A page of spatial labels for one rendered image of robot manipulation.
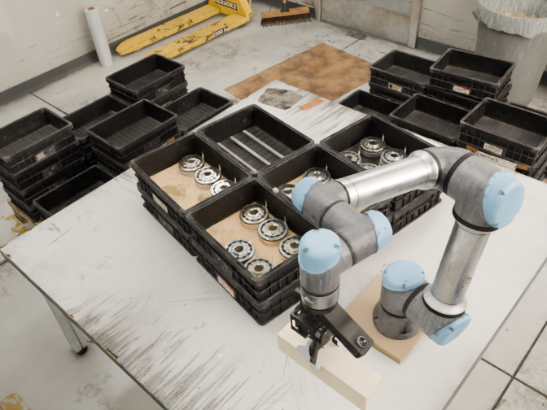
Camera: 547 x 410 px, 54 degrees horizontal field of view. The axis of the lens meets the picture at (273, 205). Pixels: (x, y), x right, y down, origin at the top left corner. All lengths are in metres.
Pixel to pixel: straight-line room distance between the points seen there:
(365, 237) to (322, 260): 0.11
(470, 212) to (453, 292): 0.25
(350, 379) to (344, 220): 0.35
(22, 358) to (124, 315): 1.05
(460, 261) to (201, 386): 0.82
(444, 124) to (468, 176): 1.96
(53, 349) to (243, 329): 1.28
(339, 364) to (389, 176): 0.42
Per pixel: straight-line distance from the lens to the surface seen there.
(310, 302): 1.04
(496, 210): 1.26
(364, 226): 1.02
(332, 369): 1.20
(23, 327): 2.98
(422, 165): 1.28
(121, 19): 5.25
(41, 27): 4.88
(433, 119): 3.27
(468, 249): 1.37
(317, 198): 1.08
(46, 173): 3.17
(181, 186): 2.11
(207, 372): 1.70
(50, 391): 2.71
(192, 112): 3.41
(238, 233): 1.87
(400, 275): 1.58
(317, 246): 0.95
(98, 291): 2.00
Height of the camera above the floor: 2.13
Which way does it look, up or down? 42 degrees down
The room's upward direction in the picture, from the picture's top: 5 degrees counter-clockwise
